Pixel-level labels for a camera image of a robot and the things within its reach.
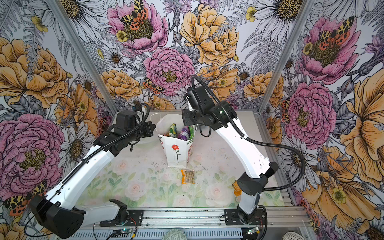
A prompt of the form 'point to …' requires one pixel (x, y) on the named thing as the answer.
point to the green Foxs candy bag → (173, 130)
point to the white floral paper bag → (177, 151)
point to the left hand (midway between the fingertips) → (154, 130)
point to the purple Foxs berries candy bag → (184, 134)
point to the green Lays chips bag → (191, 132)
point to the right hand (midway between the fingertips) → (189, 120)
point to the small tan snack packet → (187, 176)
